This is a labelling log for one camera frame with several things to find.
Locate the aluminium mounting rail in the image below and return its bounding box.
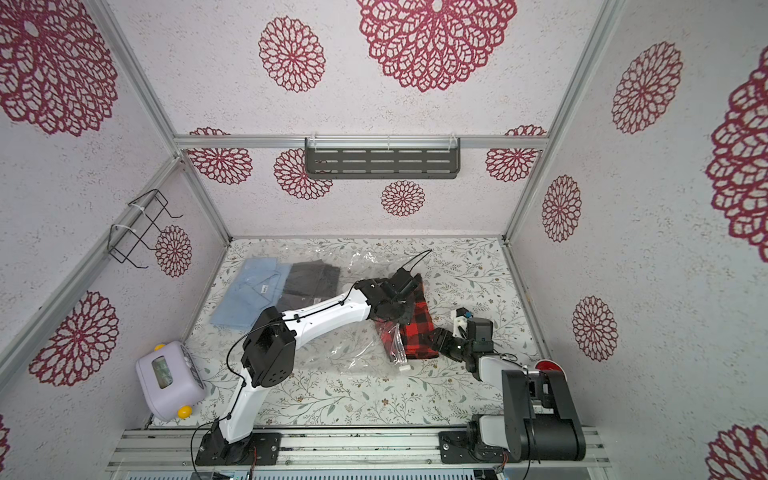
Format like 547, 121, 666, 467
105, 426, 610, 473

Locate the red black plaid shirt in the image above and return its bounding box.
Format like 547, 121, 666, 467
373, 274, 439, 363

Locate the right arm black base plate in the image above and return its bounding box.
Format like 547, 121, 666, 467
438, 430, 511, 465

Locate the lilac toy toaster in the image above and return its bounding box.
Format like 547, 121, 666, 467
135, 340, 206, 422

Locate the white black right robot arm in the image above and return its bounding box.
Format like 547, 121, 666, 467
430, 318, 587, 465

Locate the light blue shirt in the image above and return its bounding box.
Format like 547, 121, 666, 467
211, 257, 291, 331

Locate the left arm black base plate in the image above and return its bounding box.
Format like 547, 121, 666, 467
194, 430, 282, 467

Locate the dark grey shirt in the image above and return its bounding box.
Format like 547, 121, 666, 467
276, 261, 341, 311

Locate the dark grey wall shelf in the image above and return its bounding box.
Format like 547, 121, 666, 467
304, 136, 461, 180

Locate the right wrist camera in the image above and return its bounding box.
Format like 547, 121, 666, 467
451, 307, 473, 339

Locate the clear plastic vacuum bag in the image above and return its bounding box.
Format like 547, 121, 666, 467
211, 251, 436, 387

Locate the red white mug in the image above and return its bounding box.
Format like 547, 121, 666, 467
534, 359, 564, 373

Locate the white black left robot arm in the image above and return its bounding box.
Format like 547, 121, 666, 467
212, 267, 422, 445

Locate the black wire wall rack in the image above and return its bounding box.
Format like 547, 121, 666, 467
106, 188, 183, 270

